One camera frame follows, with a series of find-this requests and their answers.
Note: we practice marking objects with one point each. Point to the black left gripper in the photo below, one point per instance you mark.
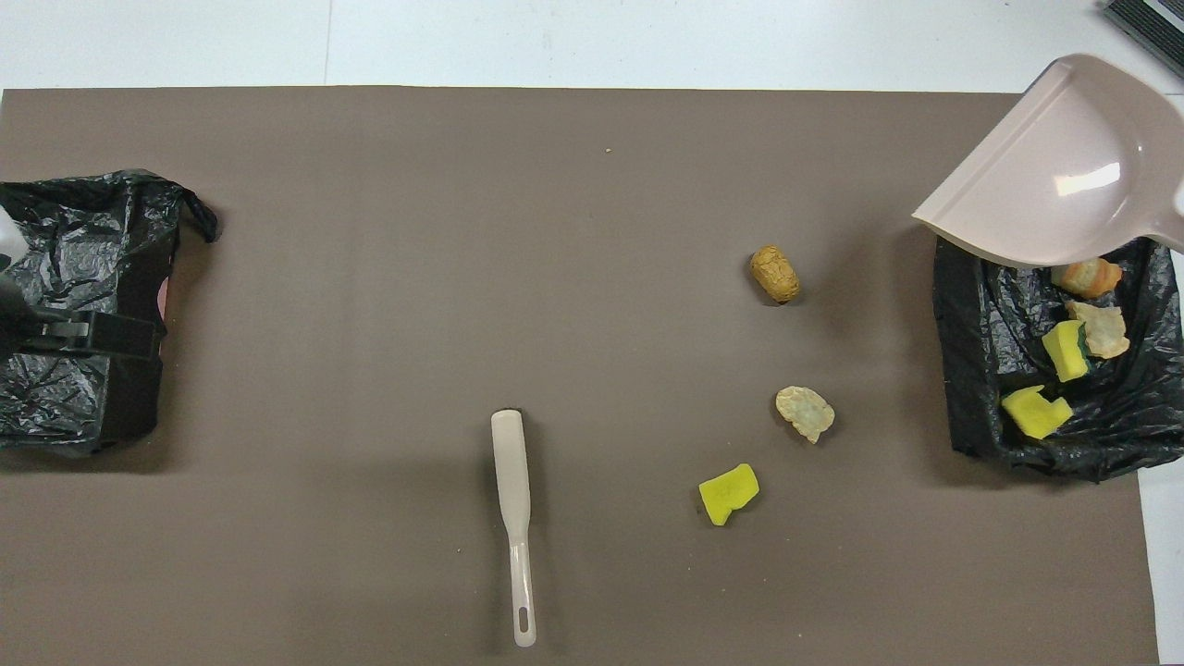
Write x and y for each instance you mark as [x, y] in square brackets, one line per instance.
[14, 324]

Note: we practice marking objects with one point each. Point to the beige hand brush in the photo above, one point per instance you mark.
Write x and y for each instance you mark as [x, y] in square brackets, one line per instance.
[509, 462]

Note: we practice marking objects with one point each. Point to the yellow sponge piece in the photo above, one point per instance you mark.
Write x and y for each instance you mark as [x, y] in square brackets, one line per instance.
[1034, 412]
[729, 492]

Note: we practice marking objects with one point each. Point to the beige plastic dustpan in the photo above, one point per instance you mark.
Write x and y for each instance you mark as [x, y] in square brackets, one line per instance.
[1045, 185]

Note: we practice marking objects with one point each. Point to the yellow sponge with green pad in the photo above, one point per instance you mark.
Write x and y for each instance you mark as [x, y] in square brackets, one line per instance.
[1064, 351]

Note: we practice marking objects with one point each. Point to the large striped croissant piece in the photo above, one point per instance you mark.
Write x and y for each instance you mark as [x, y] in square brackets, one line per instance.
[1091, 277]

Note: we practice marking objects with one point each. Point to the small flaky croissant piece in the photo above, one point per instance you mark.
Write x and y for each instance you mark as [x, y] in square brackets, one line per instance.
[1103, 331]

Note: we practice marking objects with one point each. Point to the black bag lined bin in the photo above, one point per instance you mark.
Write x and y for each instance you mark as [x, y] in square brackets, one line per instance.
[980, 370]
[92, 231]

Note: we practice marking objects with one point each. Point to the brown table mat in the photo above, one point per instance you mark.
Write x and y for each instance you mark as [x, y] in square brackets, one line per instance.
[370, 324]

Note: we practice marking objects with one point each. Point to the brown oval bread roll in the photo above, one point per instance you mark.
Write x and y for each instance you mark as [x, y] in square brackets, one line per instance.
[774, 274]

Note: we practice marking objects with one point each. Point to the pale crumpled chip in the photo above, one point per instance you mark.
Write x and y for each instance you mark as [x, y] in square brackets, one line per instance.
[805, 413]

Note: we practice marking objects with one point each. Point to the dark ribbed device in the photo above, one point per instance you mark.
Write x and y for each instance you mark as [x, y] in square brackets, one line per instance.
[1156, 23]

